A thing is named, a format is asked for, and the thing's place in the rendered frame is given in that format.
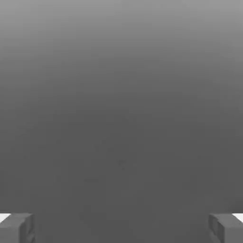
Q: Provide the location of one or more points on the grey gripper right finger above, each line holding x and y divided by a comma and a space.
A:
227, 229

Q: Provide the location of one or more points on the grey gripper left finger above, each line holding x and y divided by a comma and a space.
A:
15, 229

